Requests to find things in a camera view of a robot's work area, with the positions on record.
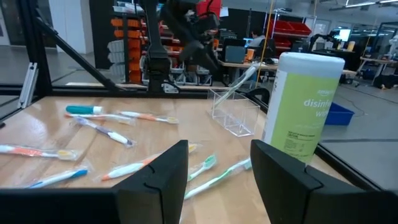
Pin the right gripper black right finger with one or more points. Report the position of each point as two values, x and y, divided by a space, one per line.
289 193

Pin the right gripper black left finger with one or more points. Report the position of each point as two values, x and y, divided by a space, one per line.
155 193

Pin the orange and white toothbrush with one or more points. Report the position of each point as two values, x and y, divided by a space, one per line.
102 117
28 151
146 117
127 169

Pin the green and white toothbrush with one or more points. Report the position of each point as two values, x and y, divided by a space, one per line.
245 76
217 179
206 163

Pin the clear acrylic organizer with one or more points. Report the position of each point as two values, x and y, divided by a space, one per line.
245 109

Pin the purple and white toothbrush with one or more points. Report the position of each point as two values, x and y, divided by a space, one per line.
105 131

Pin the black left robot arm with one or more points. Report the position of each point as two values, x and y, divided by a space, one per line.
157 62

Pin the grey equipment case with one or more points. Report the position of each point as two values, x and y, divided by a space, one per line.
235 54

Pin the orange cup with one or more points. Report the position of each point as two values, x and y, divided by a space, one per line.
249 55

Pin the person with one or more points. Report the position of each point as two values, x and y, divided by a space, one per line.
257 39

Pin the wooden office desk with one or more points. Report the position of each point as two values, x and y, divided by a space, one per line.
267 66

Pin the orange parts bin rack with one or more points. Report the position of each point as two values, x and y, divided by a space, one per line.
133 46

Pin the red bin shelf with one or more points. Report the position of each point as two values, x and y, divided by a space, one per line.
289 29

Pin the white green disinfecting wipes canister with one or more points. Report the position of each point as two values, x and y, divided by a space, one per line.
304 102

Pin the blue plastic bin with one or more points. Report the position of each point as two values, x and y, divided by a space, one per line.
339 115

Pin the blue and white toothbrush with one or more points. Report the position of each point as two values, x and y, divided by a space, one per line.
62 176

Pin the lit computer monitor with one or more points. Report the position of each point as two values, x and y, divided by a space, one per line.
342 35

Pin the silver aluminium bracket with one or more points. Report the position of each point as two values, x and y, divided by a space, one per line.
28 84

